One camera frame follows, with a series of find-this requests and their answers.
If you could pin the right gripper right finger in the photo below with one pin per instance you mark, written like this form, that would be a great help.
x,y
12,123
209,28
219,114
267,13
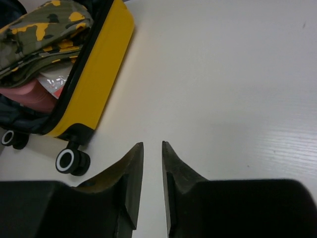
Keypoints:
x,y
250,208

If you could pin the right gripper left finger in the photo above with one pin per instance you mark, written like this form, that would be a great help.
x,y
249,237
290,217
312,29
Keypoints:
x,y
104,206

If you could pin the yellow hard-shell suitcase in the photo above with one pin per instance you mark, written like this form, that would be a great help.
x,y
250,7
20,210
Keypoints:
x,y
82,101

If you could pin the pink case with metal handle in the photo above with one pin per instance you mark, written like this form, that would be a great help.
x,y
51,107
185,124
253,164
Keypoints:
x,y
32,95

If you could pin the clear packet with red print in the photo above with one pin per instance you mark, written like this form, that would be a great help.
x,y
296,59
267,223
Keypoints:
x,y
53,81

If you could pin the camouflage cloth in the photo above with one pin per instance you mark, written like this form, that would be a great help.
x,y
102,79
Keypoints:
x,y
54,32

